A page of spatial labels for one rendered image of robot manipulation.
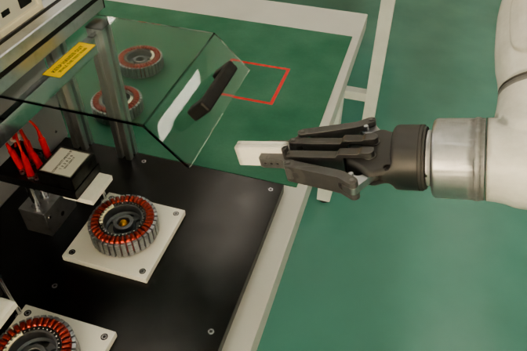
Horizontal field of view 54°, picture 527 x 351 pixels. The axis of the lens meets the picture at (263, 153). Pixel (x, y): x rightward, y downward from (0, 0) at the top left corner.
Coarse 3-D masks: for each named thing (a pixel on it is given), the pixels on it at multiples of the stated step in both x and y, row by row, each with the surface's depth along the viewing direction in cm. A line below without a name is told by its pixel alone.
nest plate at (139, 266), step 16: (160, 208) 91; (176, 208) 91; (112, 224) 89; (160, 224) 89; (176, 224) 89; (80, 240) 86; (160, 240) 86; (64, 256) 84; (80, 256) 84; (96, 256) 84; (128, 256) 84; (144, 256) 84; (160, 256) 84; (112, 272) 82; (128, 272) 81; (144, 272) 81
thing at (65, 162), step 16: (48, 160) 80; (64, 160) 80; (80, 160) 80; (0, 176) 82; (16, 176) 81; (48, 176) 78; (64, 176) 78; (80, 176) 79; (96, 176) 83; (32, 192) 84; (48, 192) 80; (64, 192) 79; (80, 192) 80; (96, 192) 81
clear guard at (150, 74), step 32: (96, 32) 81; (128, 32) 81; (160, 32) 81; (192, 32) 81; (96, 64) 74; (128, 64) 74; (160, 64) 74; (192, 64) 74; (0, 96) 68; (32, 96) 68; (64, 96) 68; (96, 96) 68; (128, 96) 68; (160, 96) 68; (192, 96) 72; (224, 96) 76; (160, 128) 65; (192, 128) 69; (192, 160) 67
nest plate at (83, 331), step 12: (24, 312) 76; (36, 312) 76; (48, 312) 76; (12, 324) 75; (72, 324) 75; (84, 324) 75; (84, 336) 73; (96, 336) 73; (108, 336) 73; (84, 348) 72; (96, 348) 72; (108, 348) 73
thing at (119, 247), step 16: (96, 208) 87; (112, 208) 87; (128, 208) 88; (144, 208) 87; (96, 224) 84; (128, 224) 85; (144, 224) 84; (96, 240) 82; (112, 240) 81; (128, 240) 82; (144, 240) 83; (112, 256) 83
